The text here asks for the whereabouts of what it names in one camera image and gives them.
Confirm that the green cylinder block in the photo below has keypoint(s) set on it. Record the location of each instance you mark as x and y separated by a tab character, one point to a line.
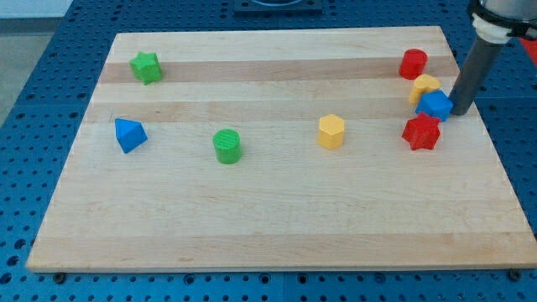
227	145

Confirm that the yellow hexagon block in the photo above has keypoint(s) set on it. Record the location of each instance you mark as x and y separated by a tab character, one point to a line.
331	130

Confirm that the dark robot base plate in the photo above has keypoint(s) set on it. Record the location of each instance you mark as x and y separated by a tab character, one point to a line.
277	6

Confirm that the green star block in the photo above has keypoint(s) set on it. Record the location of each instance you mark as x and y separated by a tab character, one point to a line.
146	67

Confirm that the red star block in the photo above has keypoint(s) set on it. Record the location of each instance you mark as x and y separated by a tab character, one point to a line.
422	131

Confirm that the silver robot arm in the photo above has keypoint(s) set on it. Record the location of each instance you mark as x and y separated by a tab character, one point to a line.
497	21

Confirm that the grey pusher rod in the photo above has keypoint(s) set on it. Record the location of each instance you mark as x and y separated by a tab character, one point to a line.
474	72

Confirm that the wooden board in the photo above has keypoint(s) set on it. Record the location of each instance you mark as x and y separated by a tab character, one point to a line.
288	204

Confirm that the red cylinder block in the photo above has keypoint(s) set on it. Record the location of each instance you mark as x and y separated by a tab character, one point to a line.
413	63

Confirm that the yellow heart block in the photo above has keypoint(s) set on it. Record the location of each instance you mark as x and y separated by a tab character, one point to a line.
423	84

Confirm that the blue triangle block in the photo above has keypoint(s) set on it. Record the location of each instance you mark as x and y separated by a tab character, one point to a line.
129	134

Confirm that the blue cube block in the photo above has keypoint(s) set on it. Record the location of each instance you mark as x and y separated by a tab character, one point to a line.
435	104

